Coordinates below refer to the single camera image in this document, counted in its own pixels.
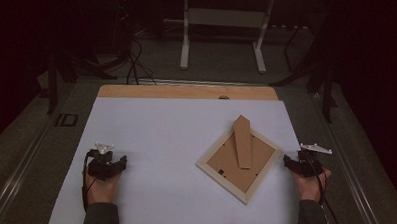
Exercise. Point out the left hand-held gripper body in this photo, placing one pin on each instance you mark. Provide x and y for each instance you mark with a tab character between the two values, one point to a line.
96	169

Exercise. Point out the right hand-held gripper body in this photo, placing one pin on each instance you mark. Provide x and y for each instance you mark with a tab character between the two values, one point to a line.
310	166

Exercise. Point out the wooden picture frame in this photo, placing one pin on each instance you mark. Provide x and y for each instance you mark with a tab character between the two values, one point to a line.
228	164

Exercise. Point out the person's right hand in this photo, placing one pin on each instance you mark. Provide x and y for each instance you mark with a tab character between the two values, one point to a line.
309	188

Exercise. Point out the person's left hand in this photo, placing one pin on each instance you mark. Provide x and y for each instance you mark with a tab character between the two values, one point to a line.
102	192

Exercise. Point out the white table mat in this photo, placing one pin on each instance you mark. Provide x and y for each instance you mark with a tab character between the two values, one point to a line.
161	143

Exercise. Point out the black floor plate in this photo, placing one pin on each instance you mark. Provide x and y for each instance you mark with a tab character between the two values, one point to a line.
66	120

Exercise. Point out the black metal stand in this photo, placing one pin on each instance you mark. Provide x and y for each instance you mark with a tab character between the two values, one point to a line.
326	94
52	83

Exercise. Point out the metal floor rail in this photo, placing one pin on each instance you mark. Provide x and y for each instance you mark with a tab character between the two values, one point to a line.
352	173
18	175

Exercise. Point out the white metal desk frame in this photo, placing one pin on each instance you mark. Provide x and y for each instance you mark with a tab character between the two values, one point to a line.
223	18

